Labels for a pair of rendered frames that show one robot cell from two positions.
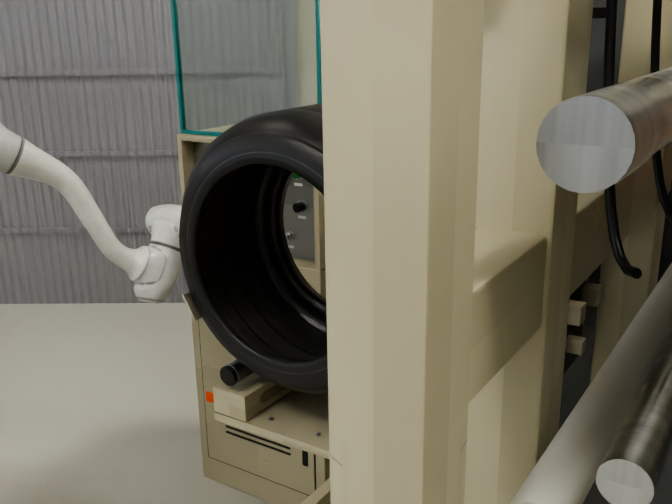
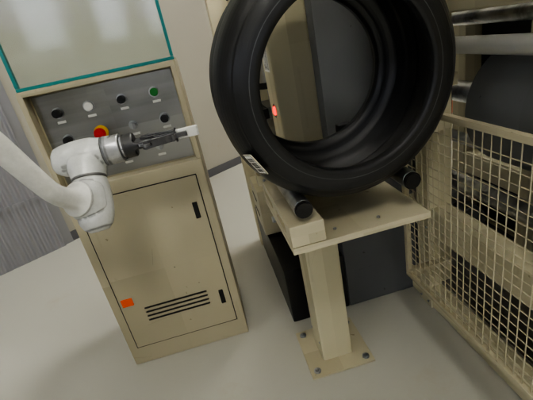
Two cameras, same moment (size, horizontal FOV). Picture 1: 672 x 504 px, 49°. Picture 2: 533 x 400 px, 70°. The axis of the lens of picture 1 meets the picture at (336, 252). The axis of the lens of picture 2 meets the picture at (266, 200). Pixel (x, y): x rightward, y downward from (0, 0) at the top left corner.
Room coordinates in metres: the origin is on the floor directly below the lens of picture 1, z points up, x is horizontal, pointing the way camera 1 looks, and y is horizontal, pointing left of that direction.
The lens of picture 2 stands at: (0.83, 0.81, 1.30)
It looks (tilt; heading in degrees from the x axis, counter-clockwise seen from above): 23 degrees down; 320
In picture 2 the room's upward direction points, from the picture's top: 12 degrees counter-clockwise
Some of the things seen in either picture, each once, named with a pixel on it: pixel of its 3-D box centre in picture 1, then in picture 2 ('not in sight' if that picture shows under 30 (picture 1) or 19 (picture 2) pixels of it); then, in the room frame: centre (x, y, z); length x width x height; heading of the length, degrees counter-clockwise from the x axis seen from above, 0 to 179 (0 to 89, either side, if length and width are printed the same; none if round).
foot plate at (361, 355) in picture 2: not in sight; (332, 345); (1.70, -0.11, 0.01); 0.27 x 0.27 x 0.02; 57
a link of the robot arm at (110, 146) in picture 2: not in sight; (114, 148); (2.02, 0.38, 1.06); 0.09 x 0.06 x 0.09; 147
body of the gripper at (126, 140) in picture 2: not in sight; (138, 143); (1.98, 0.32, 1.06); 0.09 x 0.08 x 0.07; 57
